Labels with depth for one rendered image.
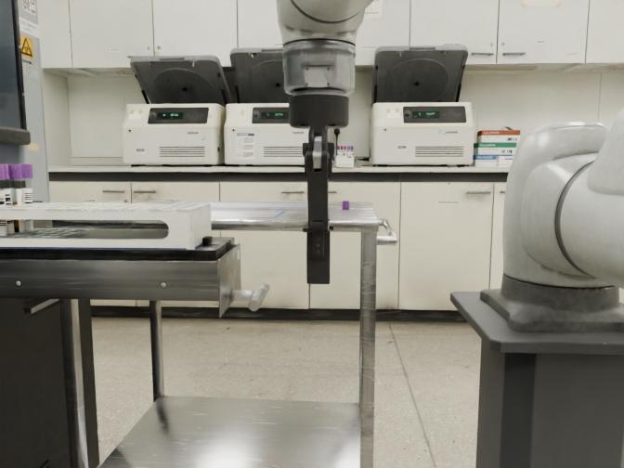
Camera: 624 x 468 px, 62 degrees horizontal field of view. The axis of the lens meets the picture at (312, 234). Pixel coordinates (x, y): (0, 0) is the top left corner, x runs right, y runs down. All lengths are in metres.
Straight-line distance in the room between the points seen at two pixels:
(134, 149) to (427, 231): 1.73
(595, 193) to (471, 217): 2.43
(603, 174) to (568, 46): 2.95
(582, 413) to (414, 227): 2.28
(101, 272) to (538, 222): 0.55
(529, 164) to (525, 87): 3.06
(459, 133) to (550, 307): 2.32
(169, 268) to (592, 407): 0.58
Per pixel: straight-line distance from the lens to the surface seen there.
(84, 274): 0.69
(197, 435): 1.36
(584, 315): 0.79
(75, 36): 3.70
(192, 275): 0.64
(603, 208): 0.64
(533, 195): 0.75
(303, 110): 0.64
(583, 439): 0.84
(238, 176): 3.06
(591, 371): 0.81
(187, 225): 0.65
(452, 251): 3.07
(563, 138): 0.77
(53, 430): 1.41
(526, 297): 0.79
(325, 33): 0.64
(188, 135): 3.08
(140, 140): 3.17
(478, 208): 3.07
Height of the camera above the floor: 0.92
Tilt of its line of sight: 8 degrees down
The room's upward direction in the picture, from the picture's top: straight up
